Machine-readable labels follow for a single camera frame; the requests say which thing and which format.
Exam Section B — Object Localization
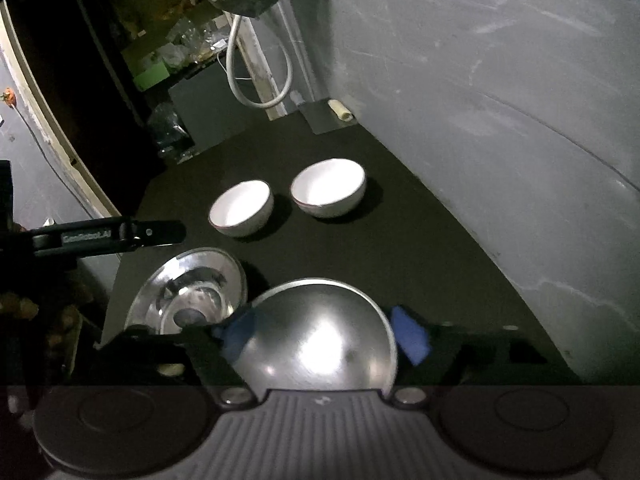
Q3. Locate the cluttered shelf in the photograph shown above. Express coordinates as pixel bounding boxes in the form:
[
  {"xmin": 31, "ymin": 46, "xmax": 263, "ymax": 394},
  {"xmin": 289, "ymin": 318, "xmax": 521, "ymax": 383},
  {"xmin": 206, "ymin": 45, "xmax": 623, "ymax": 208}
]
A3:
[{"xmin": 111, "ymin": 0, "xmax": 237, "ymax": 92}]

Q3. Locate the black plastic bag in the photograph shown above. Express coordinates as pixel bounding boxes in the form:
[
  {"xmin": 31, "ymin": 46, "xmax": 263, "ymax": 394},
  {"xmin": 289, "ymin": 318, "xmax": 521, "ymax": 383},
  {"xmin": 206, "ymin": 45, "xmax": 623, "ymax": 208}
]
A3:
[{"xmin": 147, "ymin": 102, "xmax": 194, "ymax": 162}]

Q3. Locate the steel bowl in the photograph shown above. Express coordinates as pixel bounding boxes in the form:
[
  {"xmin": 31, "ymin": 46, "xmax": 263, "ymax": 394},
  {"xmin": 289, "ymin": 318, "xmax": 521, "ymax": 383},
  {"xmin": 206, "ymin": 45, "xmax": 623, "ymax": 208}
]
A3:
[{"xmin": 234, "ymin": 278, "xmax": 399, "ymax": 392}]

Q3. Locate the white ceramic bowl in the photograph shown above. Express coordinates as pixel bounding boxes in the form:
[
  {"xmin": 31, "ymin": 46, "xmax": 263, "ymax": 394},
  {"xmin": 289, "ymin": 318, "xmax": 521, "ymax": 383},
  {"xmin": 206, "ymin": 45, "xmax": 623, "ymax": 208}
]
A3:
[
  {"xmin": 208, "ymin": 180, "xmax": 275, "ymax": 238},
  {"xmin": 290, "ymin": 158, "xmax": 367, "ymax": 219}
]

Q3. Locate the dark cabinet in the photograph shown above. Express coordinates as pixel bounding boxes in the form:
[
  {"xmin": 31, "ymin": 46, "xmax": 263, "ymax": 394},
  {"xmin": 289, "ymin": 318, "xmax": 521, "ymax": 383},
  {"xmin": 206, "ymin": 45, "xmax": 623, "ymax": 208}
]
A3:
[{"xmin": 167, "ymin": 62, "xmax": 252, "ymax": 157}]

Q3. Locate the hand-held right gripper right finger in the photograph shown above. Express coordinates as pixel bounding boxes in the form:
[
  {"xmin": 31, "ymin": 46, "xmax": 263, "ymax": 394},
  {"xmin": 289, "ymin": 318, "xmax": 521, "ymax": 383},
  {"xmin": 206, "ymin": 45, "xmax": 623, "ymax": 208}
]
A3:
[{"xmin": 385, "ymin": 305, "xmax": 571, "ymax": 408}]

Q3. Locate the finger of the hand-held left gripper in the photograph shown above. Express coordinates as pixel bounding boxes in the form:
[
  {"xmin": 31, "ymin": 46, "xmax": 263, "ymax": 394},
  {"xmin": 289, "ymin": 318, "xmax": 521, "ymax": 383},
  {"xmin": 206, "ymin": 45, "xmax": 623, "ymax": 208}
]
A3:
[{"xmin": 125, "ymin": 217, "xmax": 187, "ymax": 250}]

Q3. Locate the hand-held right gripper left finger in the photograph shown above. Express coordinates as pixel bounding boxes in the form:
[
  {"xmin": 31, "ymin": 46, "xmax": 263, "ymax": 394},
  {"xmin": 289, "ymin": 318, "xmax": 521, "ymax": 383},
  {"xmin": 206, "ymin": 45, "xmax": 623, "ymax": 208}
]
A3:
[{"xmin": 95, "ymin": 307, "xmax": 261, "ymax": 407}]

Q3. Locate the cream paper roll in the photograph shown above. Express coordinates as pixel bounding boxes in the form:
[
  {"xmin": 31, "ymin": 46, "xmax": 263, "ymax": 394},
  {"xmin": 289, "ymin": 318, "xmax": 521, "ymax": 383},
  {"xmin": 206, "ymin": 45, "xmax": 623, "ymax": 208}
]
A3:
[{"xmin": 327, "ymin": 99, "xmax": 355, "ymax": 124}]

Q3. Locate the white cable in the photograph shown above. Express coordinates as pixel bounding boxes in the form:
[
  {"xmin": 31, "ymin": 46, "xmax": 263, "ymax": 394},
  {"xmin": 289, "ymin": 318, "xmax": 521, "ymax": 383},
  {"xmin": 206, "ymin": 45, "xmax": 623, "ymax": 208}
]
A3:
[{"xmin": 215, "ymin": 52, "xmax": 252, "ymax": 82}]

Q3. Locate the steel plate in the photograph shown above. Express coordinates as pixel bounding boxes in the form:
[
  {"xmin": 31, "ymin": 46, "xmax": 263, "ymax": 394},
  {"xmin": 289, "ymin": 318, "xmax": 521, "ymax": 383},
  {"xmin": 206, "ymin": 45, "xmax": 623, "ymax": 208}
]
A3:
[{"xmin": 124, "ymin": 247, "xmax": 248, "ymax": 336}]

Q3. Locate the black wall cable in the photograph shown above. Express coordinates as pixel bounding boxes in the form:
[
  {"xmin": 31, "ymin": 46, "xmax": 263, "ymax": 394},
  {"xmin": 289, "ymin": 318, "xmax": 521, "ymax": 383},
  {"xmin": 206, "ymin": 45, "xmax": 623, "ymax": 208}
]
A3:
[{"xmin": 10, "ymin": 104, "xmax": 76, "ymax": 171}]

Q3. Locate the white hose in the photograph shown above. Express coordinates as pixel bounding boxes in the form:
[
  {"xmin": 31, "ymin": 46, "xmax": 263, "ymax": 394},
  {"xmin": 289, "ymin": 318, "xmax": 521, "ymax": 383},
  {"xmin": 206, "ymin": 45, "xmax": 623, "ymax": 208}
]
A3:
[{"xmin": 225, "ymin": 12, "xmax": 294, "ymax": 109}]

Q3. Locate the grey flat sheet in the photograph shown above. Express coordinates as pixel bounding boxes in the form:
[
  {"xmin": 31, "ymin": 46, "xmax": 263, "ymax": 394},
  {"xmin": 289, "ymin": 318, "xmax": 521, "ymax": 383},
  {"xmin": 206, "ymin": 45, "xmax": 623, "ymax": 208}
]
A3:
[{"xmin": 298, "ymin": 101, "xmax": 359, "ymax": 135}]

